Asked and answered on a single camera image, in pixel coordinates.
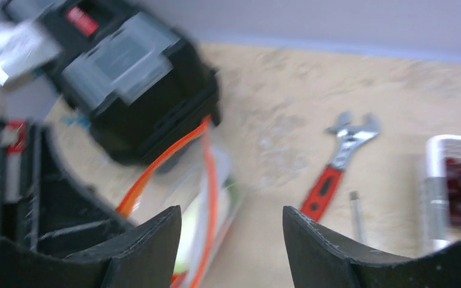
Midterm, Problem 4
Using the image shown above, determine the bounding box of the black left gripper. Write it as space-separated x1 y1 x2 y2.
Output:
0 122 133 257

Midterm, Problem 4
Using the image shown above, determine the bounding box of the black plastic toolbox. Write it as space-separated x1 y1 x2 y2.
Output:
1 1 221 165

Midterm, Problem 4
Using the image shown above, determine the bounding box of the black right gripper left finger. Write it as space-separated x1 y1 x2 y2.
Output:
0 206 181 287

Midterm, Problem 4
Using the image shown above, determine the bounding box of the clear zip top bag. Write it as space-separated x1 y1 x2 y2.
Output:
116 116 243 287

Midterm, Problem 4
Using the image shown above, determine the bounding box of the red handled adjustable wrench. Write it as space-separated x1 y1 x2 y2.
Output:
300 111 381 221

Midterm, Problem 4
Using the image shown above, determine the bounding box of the white toy radish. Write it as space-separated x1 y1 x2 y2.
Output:
173 188 231 274

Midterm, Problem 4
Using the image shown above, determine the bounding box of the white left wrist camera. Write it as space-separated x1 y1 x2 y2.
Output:
0 20 62 109

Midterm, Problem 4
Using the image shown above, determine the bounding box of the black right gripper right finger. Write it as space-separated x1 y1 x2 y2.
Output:
283 206 461 287

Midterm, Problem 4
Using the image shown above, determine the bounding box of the white plastic basket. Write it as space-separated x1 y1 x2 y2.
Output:
417 134 461 255

